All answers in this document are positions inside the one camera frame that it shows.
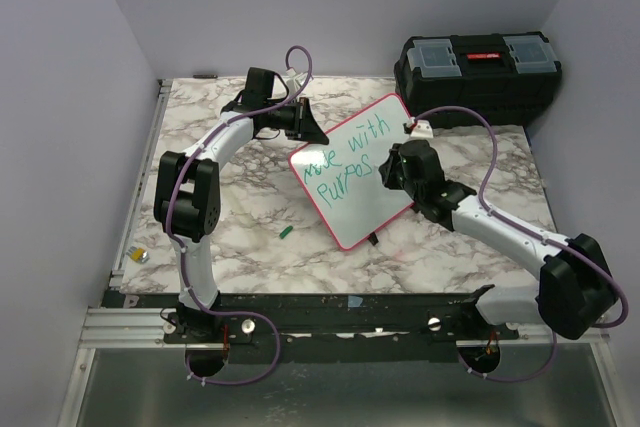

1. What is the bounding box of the purple cable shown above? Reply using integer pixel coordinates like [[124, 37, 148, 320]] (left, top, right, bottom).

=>
[[163, 44, 316, 388], [403, 105, 630, 383]]

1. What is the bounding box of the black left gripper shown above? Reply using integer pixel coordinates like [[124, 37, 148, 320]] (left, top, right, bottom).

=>
[[262, 96, 327, 143]]

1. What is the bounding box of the green marker cap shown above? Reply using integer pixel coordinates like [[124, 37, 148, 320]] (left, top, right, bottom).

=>
[[279, 225, 293, 239]]

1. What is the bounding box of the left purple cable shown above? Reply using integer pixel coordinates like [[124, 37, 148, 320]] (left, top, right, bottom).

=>
[[163, 44, 316, 388]]

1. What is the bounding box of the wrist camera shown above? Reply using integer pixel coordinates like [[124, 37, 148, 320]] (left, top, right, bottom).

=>
[[284, 68, 308, 99], [403, 120, 434, 140]]

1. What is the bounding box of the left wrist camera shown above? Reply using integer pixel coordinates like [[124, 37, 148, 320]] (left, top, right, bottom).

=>
[[284, 68, 308, 99]]

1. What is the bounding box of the small yellow metal connector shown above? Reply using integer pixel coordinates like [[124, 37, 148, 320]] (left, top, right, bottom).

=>
[[126, 246, 149, 264]]

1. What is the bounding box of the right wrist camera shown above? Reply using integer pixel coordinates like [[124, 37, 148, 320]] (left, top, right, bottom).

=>
[[403, 120, 434, 140]]

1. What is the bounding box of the aluminium table edge rail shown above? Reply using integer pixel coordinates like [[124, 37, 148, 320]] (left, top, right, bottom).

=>
[[57, 79, 173, 426]]

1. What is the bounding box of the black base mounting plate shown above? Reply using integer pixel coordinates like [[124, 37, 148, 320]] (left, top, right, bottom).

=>
[[102, 291, 518, 366]]

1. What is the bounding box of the blue tape piece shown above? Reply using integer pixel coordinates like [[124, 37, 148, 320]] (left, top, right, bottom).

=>
[[347, 295, 364, 309]]

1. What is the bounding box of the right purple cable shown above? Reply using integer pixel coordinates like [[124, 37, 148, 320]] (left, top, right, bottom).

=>
[[403, 105, 630, 383]]

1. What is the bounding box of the black plastic toolbox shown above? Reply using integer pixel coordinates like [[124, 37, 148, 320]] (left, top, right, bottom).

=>
[[393, 31, 562, 127]]

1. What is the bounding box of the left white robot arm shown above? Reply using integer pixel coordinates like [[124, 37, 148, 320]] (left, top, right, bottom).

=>
[[153, 67, 329, 342]]

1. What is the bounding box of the pink framed whiteboard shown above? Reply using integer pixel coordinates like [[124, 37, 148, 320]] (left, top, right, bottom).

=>
[[289, 94, 412, 251]]

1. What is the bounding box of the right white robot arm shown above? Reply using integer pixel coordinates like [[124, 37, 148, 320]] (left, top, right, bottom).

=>
[[379, 140, 622, 340]]

